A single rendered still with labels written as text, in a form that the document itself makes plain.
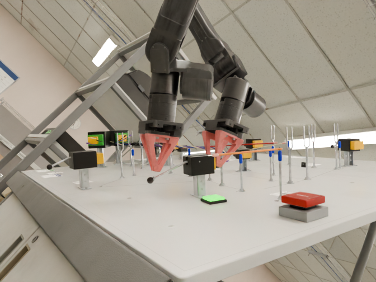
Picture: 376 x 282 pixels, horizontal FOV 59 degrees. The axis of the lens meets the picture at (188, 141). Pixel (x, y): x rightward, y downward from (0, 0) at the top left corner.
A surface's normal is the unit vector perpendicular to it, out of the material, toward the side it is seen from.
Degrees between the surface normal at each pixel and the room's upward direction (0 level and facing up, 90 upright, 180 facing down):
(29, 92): 90
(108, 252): 90
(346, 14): 180
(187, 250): 48
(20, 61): 90
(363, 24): 180
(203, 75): 141
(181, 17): 128
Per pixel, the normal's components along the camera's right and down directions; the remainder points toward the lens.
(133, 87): 0.57, 0.04
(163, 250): -0.04, -1.00
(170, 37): -0.16, 0.51
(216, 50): -0.50, 0.03
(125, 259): -0.59, -0.70
